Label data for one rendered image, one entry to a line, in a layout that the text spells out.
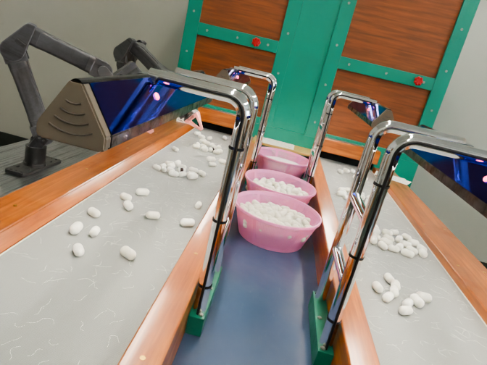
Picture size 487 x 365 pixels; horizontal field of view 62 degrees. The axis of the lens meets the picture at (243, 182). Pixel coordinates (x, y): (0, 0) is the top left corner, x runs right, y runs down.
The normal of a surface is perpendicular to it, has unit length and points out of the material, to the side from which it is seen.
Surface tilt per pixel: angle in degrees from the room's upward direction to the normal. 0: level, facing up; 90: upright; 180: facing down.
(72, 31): 90
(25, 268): 0
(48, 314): 0
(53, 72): 90
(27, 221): 45
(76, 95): 90
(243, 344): 0
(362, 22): 90
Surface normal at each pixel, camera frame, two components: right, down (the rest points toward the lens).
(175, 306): 0.22, -0.93
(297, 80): -0.11, 0.28
